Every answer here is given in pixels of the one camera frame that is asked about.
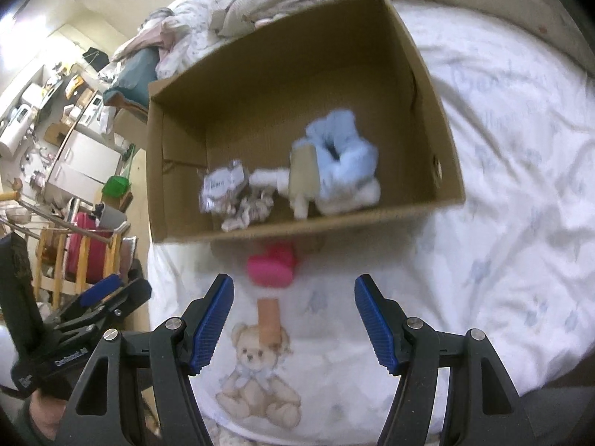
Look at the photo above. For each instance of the orange adhesive bandage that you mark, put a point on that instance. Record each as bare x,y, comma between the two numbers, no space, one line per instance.
270,329

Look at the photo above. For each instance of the clear plastic label packet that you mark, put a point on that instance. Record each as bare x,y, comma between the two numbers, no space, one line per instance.
222,187

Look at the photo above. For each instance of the wooden bedside stand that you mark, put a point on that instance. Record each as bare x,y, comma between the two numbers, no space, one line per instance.
131,124

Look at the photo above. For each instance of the white floral bed sheet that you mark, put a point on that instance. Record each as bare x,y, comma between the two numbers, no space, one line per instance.
516,260

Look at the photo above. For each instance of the white cabinet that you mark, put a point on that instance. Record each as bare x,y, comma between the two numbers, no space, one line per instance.
81,169

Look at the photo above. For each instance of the person's left hand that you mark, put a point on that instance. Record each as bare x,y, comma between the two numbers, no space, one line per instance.
39,418

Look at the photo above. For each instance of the teal pillow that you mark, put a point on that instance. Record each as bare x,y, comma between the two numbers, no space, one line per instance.
131,87

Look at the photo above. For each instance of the wooden chair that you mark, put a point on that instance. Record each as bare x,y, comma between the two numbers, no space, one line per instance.
64,251

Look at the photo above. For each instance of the white fluffy sock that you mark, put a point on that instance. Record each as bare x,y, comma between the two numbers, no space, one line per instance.
279,180

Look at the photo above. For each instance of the light blue fluffy scrunchie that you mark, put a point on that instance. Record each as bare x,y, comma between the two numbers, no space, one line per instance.
347,164

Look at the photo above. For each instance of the brown cardboard box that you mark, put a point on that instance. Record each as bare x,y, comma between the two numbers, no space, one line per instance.
252,98

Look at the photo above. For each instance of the pink rubber duck toy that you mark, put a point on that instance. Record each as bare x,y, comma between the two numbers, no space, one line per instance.
273,269

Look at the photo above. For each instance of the beige lace scrunchie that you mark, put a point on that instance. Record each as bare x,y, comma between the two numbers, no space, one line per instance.
254,208

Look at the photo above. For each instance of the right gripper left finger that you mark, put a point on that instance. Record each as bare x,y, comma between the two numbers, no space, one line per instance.
105,406

